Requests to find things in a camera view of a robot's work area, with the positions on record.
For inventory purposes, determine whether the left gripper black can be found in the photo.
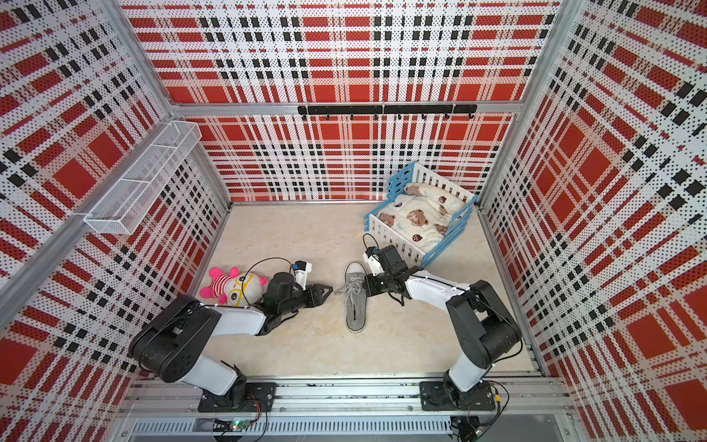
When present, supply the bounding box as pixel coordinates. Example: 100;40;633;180
280;284;333;315

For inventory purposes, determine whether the grey shoelace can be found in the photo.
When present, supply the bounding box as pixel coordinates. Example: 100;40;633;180
334;277;366;309

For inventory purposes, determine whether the grey canvas sneaker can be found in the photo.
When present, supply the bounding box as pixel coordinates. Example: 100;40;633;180
344;262;367;333

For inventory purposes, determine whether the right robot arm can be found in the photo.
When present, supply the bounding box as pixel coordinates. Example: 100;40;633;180
363;245;522;411

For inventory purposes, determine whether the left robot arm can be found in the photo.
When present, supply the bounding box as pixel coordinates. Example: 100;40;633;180
128;271;333;413

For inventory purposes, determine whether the bear print blanket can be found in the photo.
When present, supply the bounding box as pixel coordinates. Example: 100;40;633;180
377;183;465;253

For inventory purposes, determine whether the white blue toy crib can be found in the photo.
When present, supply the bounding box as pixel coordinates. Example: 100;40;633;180
364;162;477;267

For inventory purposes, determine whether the pink striped plush toy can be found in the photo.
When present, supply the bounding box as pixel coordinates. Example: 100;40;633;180
199;267;269;308

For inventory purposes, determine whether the green circuit board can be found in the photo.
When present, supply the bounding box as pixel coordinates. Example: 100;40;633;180
213;419;252;433

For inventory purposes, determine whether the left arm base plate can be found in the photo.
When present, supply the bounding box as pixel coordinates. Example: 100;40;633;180
198;380;277;414

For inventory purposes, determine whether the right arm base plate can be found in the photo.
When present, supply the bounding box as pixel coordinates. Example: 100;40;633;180
419;381;496;412

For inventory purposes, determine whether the black hook rail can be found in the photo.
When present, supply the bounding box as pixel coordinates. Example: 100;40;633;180
298;103;479;117

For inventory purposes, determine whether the aluminium front rail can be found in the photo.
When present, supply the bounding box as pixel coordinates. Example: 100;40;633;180
118;377;576;417

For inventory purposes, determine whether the white wire mesh basket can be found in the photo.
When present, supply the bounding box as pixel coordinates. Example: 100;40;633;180
84;120;202;235

